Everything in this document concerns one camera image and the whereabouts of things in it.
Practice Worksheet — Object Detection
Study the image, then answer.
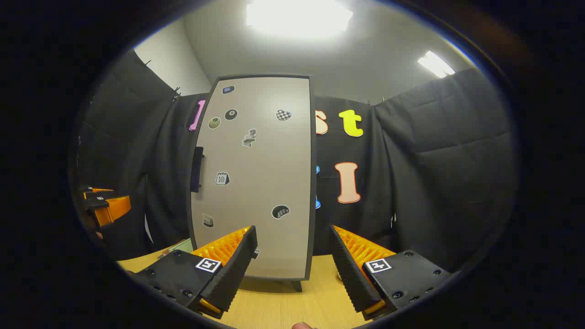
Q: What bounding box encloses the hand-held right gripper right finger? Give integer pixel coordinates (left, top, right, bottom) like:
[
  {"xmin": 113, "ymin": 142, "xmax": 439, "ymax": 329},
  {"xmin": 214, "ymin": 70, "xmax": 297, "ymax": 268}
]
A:
[{"xmin": 329, "ymin": 224, "xmax": 453, "ymax": 321}]

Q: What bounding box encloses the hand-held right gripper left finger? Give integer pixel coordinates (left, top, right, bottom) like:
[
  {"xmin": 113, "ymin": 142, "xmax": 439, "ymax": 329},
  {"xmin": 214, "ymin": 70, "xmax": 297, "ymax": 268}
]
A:
[{"xmin": 126, "ymin": 225, "xmax": 258, "ymax": 320}]

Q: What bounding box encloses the black backdrop cloth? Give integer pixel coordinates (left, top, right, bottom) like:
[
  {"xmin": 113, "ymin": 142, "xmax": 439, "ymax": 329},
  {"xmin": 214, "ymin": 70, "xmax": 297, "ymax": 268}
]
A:
[{"xmin": 75, "ymin": 49, "xmax": 519, "ymax": 270}]

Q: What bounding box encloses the narrow ceiling light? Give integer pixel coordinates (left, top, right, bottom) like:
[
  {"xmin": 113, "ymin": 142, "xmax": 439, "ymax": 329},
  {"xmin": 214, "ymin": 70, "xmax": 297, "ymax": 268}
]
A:
[{"xmin": 417, "ymin": 50, "xmax": 456, "ymax": 79}]

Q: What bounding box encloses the large ceiling light panel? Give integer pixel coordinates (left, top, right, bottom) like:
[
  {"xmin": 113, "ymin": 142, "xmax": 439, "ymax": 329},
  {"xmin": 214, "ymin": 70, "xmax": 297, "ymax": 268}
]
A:
[{"xmin": 246, "ymin": 0, "xmax": 355, "ymax": 39}]

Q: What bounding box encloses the black door handle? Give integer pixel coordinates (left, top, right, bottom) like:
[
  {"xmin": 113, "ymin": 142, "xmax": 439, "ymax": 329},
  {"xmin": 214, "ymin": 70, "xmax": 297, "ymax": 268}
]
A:
[{"xmin": 190, "ymin": 146, "xmax": 205, "ymax": 193}]

